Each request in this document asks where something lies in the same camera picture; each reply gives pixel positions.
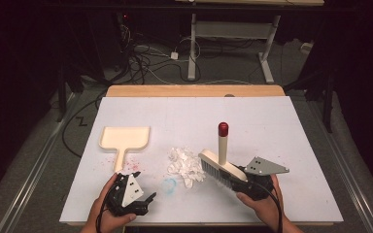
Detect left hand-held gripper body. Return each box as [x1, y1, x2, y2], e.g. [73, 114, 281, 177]
[105, 173, 150, 217]

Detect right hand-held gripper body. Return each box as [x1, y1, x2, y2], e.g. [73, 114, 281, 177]
[242, 156, 290, 201]

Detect cream brush with red tip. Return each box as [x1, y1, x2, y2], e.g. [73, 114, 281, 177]
[197, 121, 250, 191]

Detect cream dustpan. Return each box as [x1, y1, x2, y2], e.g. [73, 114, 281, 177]
[98, 125, 152, 175]

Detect pile of white paper scraps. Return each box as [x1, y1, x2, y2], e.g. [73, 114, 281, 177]
[166, 147, 208, 189]

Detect person's right hand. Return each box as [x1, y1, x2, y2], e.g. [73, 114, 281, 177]
[235, 174, 287, 228]

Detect person's left hand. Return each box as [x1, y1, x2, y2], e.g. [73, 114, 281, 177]
[85, 173, 138, 232]

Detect scattered pink crumbs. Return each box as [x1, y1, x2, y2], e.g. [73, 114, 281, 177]
[90, 154, 147, 174]

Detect white table mat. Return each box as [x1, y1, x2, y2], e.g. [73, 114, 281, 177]
[58, 95, 345, 224]

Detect black stand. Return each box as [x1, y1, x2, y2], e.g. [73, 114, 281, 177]
[284, 62, 336, 134]
[55, 62, 111, 123]

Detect wooden table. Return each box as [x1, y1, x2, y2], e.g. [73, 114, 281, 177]
[67, 84, 335, 228]

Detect white floor box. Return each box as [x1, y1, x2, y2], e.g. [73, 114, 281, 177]
[300, 42, 315, 54]

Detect pale desk top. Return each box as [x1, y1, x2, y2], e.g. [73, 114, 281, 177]
[174, 0, 325, 7]

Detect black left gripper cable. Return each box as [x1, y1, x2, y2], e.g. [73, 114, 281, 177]
[94, 193, 112, 233]

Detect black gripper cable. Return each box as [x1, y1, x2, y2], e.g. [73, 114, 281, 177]
[94, 193, 112, 233]
[252, 182, 285, 233]

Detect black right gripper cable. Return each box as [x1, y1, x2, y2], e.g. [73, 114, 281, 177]
[252, 182, 285, 233]

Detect long black floor cable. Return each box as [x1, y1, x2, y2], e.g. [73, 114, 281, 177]
[61, 93, 107, 159]

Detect metal floor rail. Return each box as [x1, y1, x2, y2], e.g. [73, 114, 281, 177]
[306, 96, 373, 233]
[0, 92, 81, 233]

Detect white floor cable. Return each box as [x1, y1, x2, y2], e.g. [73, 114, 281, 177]
[142, 68, 254, 86]

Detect tangle of black floor cables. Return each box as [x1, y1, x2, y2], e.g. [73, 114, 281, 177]
[115, 23, 203, 85]

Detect white metal desk frame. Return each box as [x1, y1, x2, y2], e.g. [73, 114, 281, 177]
[186, 13, 282, 84]

